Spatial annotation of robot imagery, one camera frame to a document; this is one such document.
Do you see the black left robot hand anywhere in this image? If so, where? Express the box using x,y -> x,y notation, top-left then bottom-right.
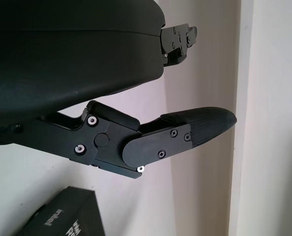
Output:
0,0 -> 237,179

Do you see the black RealSense box lid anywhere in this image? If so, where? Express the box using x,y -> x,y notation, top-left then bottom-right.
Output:
15,186 -> 106,236

